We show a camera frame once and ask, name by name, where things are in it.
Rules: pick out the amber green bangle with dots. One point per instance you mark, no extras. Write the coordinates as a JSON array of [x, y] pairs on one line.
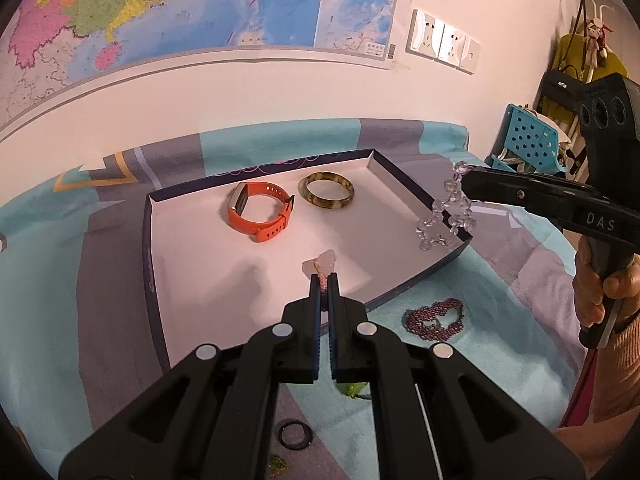
[[312, 202]]

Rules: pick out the white wall socket panel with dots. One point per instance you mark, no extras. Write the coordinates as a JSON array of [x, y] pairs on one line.
[[422, 32], [471, 55], [452, 45]]

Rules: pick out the person's right forearm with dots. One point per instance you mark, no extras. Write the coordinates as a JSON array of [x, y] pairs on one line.
[[620, 370]]

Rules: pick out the colourful wall map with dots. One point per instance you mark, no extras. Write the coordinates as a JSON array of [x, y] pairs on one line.
[[200, 5]]

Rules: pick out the black handbag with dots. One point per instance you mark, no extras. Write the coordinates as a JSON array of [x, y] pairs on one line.
[[557, 87]]

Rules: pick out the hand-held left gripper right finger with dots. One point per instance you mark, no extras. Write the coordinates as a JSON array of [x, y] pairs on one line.
[[333, 345]]

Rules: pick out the small plush toy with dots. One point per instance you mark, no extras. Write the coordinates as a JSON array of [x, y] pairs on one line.
[[595, 35]]

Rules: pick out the yellow green coat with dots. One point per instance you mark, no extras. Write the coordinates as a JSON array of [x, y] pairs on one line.
[[570, 52]]

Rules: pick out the blue perforated plastic chair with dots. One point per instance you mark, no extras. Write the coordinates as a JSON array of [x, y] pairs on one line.
[[525, 135]]

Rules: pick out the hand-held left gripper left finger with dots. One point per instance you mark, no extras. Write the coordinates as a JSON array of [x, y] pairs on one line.
[[316, 340]]

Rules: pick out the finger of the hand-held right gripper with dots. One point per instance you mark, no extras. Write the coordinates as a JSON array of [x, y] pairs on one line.
[[510, 187]]

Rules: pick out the white coat rack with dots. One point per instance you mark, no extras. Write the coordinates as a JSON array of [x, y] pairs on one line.
[[596, 4]]

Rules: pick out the navy cardboard box tray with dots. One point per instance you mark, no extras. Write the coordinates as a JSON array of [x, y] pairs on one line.
[[200, 260]]

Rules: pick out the orange smartwatch band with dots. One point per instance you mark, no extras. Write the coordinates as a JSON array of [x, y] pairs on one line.
[[250, 227]]

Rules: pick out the person's right hand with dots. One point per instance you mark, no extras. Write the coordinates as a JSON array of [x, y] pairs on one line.
[[625, 285]]

